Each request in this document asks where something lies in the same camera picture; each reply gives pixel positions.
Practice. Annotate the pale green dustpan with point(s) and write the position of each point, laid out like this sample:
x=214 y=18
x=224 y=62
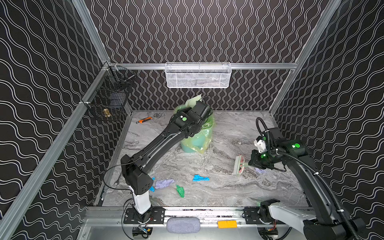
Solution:
x=190 y=103

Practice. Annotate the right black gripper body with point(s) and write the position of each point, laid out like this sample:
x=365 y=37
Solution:
x=255 y=160

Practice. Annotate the white wire basket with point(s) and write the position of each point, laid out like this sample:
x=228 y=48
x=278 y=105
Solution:
x=203 y=75

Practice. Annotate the brass object in basket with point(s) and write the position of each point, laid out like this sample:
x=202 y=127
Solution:
x=106 y=113

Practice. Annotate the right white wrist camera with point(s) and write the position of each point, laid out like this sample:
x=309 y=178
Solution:
x=261 y=146

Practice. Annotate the black wire basket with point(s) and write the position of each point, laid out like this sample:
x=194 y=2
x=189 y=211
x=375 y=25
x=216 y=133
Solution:
x=112 y=92

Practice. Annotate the yellow block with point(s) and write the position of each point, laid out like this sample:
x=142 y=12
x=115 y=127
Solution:
x=227 y=224

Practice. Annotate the purple paper scrap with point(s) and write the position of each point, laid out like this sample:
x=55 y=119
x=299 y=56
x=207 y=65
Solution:
x=260 y=171
x=163 y=183

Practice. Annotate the green paper scrap front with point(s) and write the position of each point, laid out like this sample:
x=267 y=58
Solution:
x=181 y=191

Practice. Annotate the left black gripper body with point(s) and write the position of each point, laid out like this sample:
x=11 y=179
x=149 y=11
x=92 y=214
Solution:
x=202 y=109

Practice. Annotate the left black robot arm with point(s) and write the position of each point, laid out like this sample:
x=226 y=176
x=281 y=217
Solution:
x=183 y=124

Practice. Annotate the green bin with bag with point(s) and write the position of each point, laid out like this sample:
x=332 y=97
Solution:
x=200 y=142

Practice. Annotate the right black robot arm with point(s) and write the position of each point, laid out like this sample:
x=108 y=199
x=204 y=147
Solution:
x=330 y=220

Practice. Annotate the pale green brush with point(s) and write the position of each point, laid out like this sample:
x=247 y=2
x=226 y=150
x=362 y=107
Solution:
x=240 y=165

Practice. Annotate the orange utility knife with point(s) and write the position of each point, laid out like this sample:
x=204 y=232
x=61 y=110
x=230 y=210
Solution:
x=145 y=119

